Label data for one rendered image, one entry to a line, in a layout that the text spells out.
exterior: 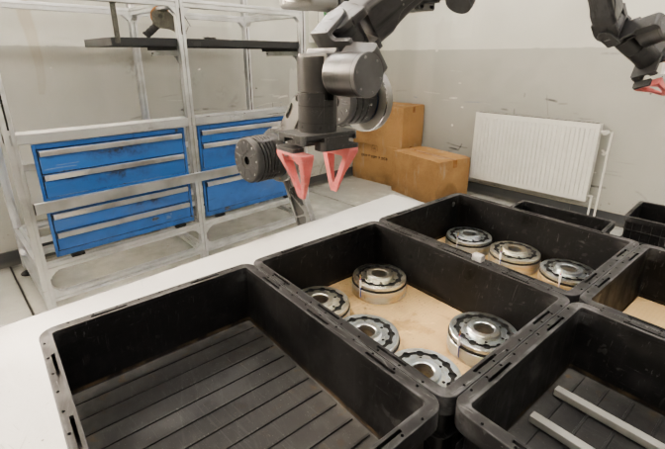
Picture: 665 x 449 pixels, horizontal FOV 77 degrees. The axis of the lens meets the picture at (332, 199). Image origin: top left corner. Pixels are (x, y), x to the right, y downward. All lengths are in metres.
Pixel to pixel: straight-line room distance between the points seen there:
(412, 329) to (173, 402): 0.37
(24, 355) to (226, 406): 0.55
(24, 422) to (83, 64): 2.60
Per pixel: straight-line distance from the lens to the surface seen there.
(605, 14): 1.29
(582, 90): 3.88
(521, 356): 0.56
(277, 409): 0.61
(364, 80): 0.55
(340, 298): 0.75
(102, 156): 2.40
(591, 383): 0.73
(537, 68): 3.99
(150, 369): 0.71
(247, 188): 2.81
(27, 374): 1.01
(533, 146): 3.92
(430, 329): 0.74
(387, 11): 0.66
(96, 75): 3.26
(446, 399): 0.49
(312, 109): 0.60
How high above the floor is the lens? 1.26
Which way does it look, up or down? 19 degrees down
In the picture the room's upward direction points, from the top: straight up
